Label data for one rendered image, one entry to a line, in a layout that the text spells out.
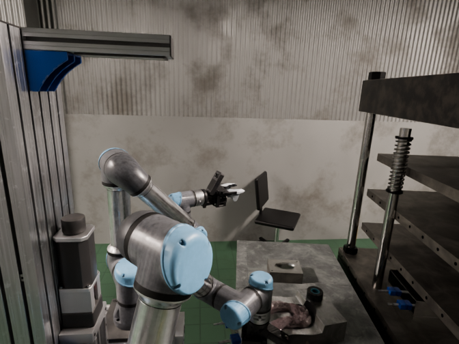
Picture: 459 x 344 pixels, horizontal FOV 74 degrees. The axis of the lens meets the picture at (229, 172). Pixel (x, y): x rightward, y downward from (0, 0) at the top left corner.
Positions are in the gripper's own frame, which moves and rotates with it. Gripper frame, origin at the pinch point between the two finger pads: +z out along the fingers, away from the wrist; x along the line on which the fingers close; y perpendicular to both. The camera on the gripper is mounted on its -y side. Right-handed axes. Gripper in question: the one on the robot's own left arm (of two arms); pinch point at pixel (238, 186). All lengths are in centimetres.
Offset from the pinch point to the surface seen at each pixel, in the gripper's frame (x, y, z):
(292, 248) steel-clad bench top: -19, 69, 69
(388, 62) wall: -118, -69, 278
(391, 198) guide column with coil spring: 32, 5, 82
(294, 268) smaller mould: 9, 58, 44
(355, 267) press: 20, 65, 91
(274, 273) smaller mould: 6, 59, 30
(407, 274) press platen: 56, 36, 73
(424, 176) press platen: 44, -14, 80
